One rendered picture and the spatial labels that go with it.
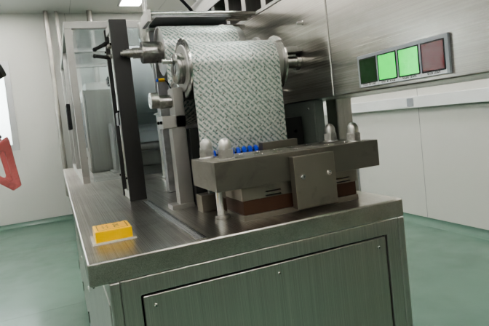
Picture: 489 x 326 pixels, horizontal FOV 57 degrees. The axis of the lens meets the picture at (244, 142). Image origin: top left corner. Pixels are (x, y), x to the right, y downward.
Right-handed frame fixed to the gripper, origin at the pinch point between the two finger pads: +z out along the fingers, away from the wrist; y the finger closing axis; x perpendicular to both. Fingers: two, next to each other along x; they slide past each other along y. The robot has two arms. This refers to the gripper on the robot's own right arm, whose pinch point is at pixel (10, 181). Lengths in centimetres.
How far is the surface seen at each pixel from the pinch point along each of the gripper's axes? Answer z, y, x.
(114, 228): 19.1, 4.5, -8.7
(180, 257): 26.5, -9.6, -12.5
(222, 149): 18.4, -3.4, -33.5
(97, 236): 18.1, 4.8, -5.5
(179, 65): 1.9, 16.2, -45.2
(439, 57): 21, -35, -64
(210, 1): -5, 78, -103
